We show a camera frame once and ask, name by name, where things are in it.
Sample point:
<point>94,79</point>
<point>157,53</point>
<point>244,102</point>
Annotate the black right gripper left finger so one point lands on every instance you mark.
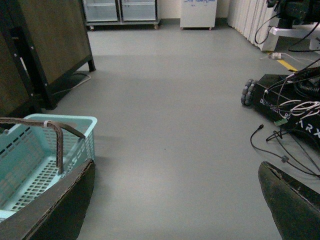
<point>57,214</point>

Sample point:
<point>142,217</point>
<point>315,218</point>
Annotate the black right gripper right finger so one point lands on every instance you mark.
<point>295,207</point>

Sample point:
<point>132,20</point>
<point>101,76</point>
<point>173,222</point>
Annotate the light blue plastic basket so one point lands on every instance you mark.
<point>28,158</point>

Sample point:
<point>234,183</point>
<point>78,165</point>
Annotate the brown basket handle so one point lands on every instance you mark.
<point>56,126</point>

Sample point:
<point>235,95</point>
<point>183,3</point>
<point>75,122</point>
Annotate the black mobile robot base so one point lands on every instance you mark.
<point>290,101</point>

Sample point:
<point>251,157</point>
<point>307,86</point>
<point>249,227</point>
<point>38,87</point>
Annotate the dark wooden shelf unit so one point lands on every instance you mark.
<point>51,38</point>

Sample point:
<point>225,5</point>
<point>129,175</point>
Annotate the white table with equipment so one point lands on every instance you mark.
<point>297,19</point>

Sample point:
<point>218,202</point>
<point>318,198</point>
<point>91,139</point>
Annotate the glass door cabinet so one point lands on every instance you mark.
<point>120,13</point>

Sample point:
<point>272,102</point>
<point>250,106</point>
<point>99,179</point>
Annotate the white whiteboard stand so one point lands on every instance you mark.
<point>198,14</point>

